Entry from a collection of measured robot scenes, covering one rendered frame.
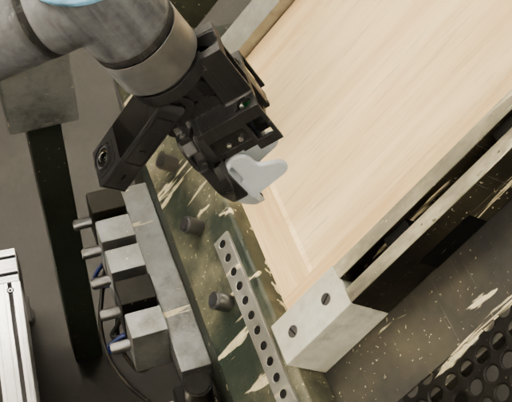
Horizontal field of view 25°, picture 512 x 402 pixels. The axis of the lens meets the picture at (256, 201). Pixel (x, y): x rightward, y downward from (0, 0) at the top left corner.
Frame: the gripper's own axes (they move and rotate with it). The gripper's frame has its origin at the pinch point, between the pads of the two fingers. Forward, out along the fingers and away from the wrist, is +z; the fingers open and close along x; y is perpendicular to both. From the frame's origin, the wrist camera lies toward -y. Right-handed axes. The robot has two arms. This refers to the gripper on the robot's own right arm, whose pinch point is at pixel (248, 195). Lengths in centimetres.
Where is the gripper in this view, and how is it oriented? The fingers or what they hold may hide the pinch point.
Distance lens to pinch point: 111.6
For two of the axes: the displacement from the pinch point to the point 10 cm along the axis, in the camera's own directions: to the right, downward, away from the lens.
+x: -2.4, -7.4, 6.3
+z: 4.5, 5.0, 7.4
